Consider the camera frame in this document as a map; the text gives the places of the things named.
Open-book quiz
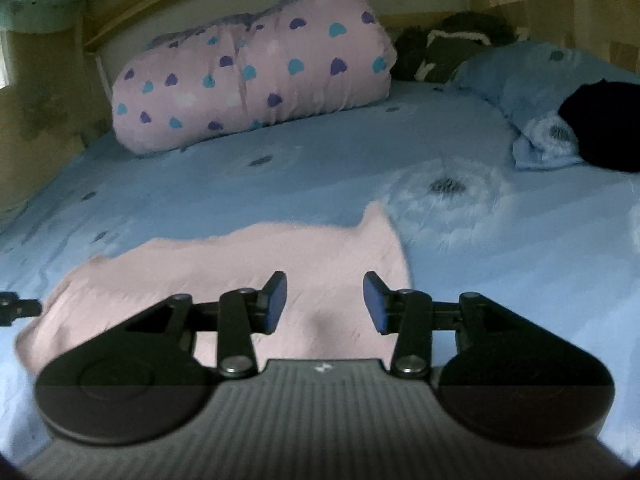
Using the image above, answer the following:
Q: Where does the wooden headboard shelf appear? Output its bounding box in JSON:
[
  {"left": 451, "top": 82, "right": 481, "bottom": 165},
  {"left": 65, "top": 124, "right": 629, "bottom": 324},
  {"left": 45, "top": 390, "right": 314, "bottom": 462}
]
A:
[{"left": 80, "top": 0, "right": 331, "bottom": 53}]

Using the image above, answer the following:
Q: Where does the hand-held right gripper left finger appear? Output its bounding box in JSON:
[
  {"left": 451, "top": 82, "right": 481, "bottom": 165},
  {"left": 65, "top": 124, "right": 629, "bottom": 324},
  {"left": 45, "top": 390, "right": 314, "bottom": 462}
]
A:
[{"left": 125, "top": 271, "right": 289, "bottom": 380}]

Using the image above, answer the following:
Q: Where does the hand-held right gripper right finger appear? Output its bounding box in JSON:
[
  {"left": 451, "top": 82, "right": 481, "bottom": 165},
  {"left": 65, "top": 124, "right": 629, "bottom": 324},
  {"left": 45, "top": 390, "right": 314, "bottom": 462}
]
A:
[{"left": 363, "top": 271, "right": 522, "bottom": 379}]

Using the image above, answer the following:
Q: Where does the black cloth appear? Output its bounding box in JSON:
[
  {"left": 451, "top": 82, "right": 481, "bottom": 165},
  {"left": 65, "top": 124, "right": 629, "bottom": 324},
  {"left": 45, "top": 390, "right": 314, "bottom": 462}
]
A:
[{"left": 557, "top": 79, "right": 640, "bottom": 174}]

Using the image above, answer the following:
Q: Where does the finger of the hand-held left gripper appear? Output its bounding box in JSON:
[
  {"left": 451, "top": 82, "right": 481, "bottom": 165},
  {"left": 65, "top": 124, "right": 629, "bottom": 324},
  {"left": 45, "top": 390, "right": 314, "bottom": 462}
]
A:
[{"left": 0, "top": 291, "right": 44, "bottom": 330}]

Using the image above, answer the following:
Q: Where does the pink knitted garment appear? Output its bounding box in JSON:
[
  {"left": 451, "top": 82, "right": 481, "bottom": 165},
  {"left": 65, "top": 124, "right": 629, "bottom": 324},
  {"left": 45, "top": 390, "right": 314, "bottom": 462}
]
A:
[{"left": 14, "top": 201, "right": 414, "bottom": 377}]

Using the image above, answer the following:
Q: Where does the dark cloth with white trim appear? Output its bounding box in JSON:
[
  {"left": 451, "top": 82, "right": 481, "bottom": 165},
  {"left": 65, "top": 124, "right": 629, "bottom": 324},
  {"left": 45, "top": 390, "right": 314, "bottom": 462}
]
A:
[{"left": 392, "top": 10, "right": 519, "bottom": 84}]

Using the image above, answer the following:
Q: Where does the pink heart-print folded quilt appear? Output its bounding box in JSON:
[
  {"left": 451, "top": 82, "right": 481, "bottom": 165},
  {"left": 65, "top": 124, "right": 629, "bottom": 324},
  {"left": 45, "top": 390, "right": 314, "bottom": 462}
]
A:
[{"left": 111, "top": 0, "right": 399, "bottom": 157}]

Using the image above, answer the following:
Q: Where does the blue pillow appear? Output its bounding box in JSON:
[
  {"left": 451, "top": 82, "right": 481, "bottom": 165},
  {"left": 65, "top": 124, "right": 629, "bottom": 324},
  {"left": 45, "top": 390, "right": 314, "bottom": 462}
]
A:
[{"left": 449, "top": 39, "right": 640, "bottom": 172}]

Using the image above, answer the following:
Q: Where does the blue dandelion-print bed sheet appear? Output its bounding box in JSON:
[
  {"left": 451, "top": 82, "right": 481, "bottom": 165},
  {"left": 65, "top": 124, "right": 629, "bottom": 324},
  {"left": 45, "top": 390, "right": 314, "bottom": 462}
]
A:
[{"left": 0, "top": 79, "right": 640, "bottom": 467}]

